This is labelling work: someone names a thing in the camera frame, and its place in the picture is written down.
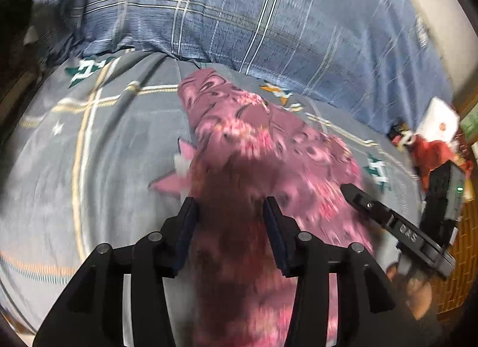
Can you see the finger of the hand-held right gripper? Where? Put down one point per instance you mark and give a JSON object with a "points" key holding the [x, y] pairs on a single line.
{"points": [[368, 203]]}

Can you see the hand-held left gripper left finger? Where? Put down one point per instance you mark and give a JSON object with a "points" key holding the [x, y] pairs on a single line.
{"points": [[185, 237]]}

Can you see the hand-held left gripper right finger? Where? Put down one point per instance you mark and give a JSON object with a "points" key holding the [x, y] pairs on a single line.
{"points": [[274, 235]]}

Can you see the pink floral garment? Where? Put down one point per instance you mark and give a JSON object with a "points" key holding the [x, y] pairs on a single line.
{"points": [[254, 168]]}

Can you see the person's right hand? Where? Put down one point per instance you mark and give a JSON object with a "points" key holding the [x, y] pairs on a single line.
{"points": [[416, 294]]}

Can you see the red cloth item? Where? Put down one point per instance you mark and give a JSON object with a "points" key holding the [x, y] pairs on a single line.
{"points": [[429, 153]]}

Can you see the white box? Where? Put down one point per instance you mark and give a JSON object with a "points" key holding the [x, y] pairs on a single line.
{"points": [[440, 119]]}

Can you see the green box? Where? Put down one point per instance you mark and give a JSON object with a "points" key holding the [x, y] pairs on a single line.
{"points": [[470, 123]]}

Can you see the grey printed bed sheet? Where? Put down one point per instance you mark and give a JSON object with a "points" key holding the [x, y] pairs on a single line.
{"points": [[112, 168]]}

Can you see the blue plaid duvet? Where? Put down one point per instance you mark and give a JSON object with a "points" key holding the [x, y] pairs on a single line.
{"points": [[261, 14]]}

